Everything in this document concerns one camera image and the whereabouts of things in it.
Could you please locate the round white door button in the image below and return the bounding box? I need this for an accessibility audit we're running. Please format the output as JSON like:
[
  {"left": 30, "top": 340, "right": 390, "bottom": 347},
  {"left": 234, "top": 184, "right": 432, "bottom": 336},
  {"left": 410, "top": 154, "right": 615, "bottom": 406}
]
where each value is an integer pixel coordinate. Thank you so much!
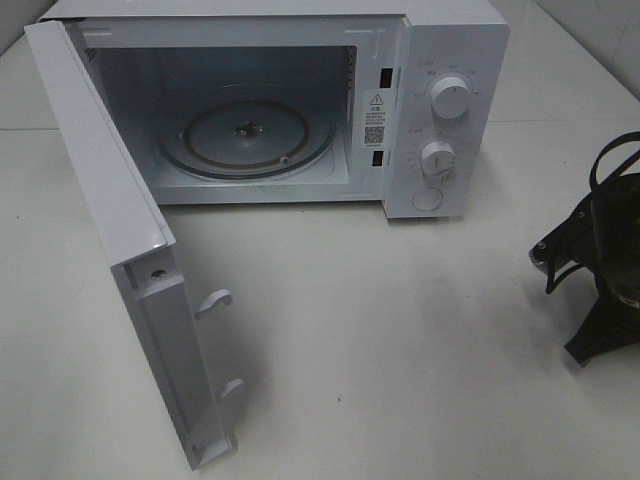
[{"left": 412, "top": 187, "right": 443, "bottom": 212}]

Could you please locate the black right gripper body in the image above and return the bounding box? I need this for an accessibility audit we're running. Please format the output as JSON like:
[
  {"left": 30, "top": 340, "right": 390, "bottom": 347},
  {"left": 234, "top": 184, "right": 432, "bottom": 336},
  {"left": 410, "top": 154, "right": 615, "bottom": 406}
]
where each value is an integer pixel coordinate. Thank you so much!
[{"left": 545, "top": 173, "right": 639, "bottom": 309}]

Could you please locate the white microwave door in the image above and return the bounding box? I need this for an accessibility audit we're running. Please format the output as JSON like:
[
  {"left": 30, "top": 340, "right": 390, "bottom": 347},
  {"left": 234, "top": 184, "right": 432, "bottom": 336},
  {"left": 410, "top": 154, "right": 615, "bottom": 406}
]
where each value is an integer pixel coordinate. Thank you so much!
[{"left": 25, "top": 20, "right": 244, "bottom": 469}]

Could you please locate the white warning label sticker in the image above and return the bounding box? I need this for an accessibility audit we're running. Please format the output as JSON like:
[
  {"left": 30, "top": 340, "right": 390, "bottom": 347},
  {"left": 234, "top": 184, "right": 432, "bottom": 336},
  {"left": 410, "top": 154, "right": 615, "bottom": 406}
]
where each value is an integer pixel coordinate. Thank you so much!
[{"left": 361, "top": 89, "right": 392, "bottom": 150}]

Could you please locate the white microwave oven body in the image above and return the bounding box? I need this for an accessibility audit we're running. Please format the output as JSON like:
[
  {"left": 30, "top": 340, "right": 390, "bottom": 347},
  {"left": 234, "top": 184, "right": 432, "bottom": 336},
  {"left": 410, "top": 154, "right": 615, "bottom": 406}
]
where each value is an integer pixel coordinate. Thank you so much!
[{"left": 34, "top": 1, "right": 510, "bottom": 219}]

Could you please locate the black grey right wrist camera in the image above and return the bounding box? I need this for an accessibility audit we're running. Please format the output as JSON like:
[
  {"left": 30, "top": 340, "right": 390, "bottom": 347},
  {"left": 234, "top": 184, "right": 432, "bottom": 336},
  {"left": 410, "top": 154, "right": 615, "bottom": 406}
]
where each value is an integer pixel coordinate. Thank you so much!
[{"left": 529, "top": 232, "right": 566, "bottom": 275}]

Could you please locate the white microwave knob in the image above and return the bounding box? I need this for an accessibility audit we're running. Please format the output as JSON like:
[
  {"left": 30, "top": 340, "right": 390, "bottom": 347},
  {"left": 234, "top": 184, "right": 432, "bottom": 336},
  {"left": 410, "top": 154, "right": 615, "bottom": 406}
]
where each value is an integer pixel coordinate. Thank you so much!
[
  {"left": 420, "top": 141, "right": 456, "bottom": 177},
  {"left": 430, "top": 75, "right": 471, "bottom": 119}
]

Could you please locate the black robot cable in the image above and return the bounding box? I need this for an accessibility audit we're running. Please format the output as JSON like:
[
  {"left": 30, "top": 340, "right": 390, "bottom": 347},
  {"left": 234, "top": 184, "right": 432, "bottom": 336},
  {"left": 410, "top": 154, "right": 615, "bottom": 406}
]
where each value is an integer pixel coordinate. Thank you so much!
[{"left": 543, "top": 130, "right": 640, "bottom": 296}]

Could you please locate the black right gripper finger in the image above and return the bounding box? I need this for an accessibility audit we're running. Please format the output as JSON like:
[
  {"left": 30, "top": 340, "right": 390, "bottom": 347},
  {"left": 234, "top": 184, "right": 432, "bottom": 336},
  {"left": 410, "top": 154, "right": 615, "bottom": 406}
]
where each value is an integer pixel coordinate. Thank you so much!
[{"left": 564, "top": 296, "right": 639, "bottom": 366}]

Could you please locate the glass microwave turntable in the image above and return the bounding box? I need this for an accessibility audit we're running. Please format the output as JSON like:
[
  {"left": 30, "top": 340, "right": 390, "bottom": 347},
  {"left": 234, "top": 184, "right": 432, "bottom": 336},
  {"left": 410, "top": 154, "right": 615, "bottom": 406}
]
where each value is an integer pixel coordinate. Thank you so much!
[{"left": 154, "top": 99, "right": 336, "bottom": 180}]

